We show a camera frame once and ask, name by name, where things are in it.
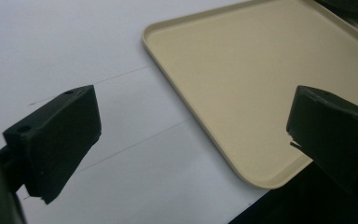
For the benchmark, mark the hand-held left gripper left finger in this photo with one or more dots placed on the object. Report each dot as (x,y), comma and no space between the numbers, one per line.
(56,137)

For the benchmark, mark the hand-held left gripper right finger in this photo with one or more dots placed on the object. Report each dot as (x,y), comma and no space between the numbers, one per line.
(332,130)

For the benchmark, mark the beige plastic tray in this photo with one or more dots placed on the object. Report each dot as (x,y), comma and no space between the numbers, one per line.
(261,87)

